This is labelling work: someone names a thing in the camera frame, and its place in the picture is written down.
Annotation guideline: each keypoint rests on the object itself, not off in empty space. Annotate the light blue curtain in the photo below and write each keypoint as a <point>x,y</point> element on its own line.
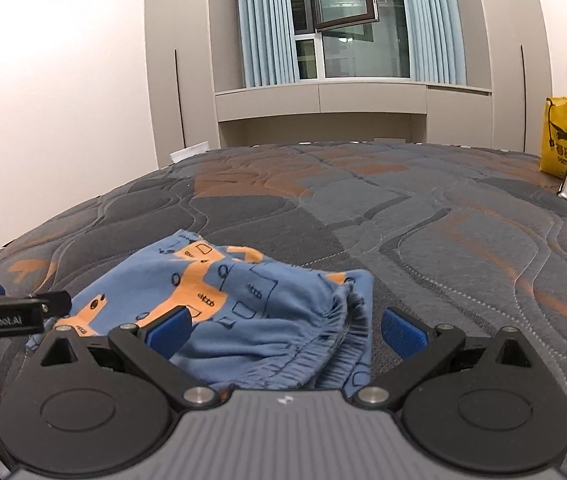
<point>433,25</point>
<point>266,25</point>

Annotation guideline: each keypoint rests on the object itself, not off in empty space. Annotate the blue patterned pants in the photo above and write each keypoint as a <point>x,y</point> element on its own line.
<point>263,320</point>

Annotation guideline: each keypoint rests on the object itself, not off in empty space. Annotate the white box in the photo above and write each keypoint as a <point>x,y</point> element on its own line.
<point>189,152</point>

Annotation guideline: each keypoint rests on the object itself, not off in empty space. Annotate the yellow shopping bag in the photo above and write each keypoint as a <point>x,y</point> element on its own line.
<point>561,135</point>

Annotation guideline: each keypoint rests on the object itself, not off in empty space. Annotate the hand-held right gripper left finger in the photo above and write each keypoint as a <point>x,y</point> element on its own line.
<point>171,331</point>

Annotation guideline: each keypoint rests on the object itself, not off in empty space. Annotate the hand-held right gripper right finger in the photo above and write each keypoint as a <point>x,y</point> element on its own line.
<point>403,335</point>

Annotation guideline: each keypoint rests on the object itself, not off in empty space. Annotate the window with open sash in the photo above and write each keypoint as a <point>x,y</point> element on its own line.
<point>353,25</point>

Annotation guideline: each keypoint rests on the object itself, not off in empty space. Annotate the beige wardrobe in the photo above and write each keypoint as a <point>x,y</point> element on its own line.
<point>183,60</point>
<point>508,60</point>

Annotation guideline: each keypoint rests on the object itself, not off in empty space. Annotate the beige window bench cabinet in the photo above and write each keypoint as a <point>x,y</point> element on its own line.
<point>323,97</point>

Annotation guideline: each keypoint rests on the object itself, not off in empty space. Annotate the grey orange quilted mattress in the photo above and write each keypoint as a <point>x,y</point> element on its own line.
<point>413,220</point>

